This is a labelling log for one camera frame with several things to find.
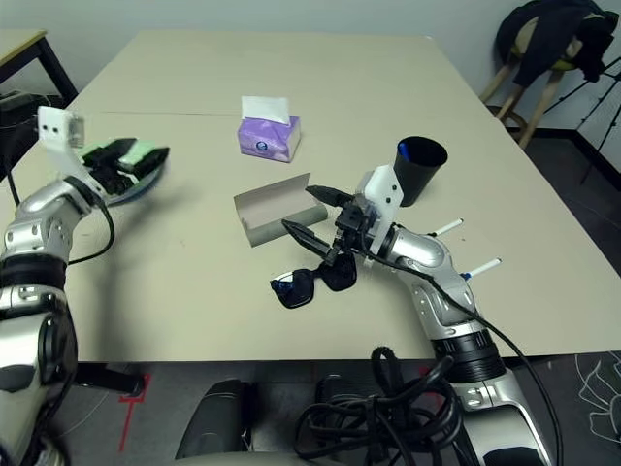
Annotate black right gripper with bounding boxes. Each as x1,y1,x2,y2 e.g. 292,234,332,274
280,183,384,266

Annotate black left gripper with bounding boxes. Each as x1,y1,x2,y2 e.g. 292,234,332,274
80,137,171,196

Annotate grey glasses case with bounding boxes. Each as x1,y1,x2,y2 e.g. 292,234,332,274
233,173,327,250

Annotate black sunglasses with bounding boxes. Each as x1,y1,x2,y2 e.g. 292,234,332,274
270,251,359,311

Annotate white marker black cap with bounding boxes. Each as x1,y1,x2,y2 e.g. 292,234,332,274
433,218,464,238

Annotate white marker blue cap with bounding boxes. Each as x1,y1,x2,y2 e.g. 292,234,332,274
459,259,503,282

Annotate light blue plate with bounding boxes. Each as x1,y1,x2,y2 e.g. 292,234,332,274
101,159,169,208

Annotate purple tissue box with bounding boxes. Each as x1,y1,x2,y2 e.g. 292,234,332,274
237,115,303,164

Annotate black cup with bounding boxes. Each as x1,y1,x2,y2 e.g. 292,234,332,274
391,136,448,208

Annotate side desk black legs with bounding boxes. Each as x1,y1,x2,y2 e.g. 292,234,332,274
0,29,79,106

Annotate white tissue sheet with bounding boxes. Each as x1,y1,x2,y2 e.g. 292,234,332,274
241,95,292,126

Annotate grey power strip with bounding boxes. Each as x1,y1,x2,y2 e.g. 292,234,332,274
0,91,35,116

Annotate dark grey left robot leg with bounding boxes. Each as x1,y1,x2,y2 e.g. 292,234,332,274
174,378,258,460

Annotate black table support bar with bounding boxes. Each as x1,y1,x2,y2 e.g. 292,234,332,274
72,361,147,394

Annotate black jacket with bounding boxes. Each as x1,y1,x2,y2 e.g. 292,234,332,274
495,0,620,88

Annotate black tripod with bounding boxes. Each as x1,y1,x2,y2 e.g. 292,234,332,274
542,57,621,183

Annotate dark floor mat flower print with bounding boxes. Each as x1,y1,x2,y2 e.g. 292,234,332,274
513,349,621,466

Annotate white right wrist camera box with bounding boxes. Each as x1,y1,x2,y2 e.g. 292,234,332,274
356,164,406,256

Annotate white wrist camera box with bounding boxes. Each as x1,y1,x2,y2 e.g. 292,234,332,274
356,164,406,256
37,105,106,190

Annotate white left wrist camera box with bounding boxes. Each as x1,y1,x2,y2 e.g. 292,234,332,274
37,105,106,190

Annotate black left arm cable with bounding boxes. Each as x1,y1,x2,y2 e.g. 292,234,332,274
4,162,116,267

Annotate black cable bundle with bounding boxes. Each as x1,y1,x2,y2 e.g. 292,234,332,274
293,345,462,466

